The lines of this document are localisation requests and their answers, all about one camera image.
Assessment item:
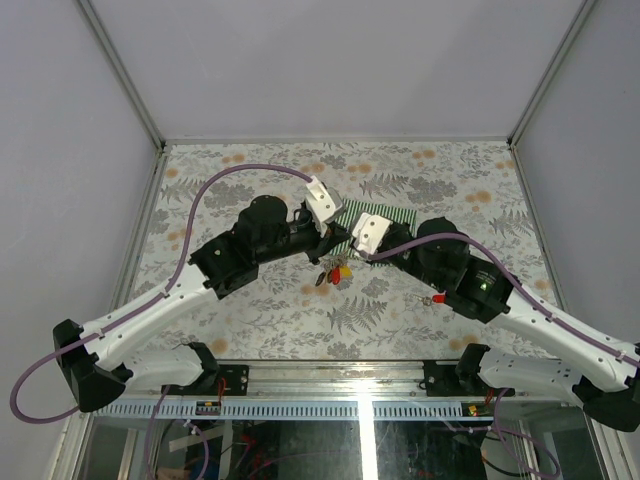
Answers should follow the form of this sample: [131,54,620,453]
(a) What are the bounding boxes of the aluminium frame post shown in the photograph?
[507,0,600,147]
[73,0,166,152]

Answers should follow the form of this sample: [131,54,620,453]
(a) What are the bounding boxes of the green white striped cloth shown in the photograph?
[330,199,417,260]

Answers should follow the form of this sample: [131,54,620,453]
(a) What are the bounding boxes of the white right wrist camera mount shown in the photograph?
[349,212,392,258]

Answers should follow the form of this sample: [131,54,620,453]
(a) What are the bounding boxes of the left aluminium frame post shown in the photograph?
[73,0,166,152]

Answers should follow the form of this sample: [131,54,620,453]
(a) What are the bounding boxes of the yellow key tag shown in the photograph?
[339,266,352,280]

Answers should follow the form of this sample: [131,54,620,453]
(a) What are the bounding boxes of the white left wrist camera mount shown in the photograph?
[304,176,344,237]

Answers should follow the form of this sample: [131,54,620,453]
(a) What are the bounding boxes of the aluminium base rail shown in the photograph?
[96,361,497,423]

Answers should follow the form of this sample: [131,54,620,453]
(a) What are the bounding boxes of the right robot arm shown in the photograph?
[376,218,639,432]

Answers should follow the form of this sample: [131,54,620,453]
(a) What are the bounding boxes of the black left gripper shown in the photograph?
[257,213,353,267]

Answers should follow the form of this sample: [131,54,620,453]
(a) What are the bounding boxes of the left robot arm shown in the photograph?
[52,191,349,412]

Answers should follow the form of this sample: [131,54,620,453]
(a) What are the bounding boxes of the silver keys bunch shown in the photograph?
[315,253,353,287]

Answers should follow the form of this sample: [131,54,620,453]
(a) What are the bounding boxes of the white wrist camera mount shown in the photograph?
[349,212,392,258]
[304,176,344,237]

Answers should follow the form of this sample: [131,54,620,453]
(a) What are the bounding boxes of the right aluminium frame post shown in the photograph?
[507,0,600,147]

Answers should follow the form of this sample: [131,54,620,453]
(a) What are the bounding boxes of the floral tablecloth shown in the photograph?
[133,141,554,360]

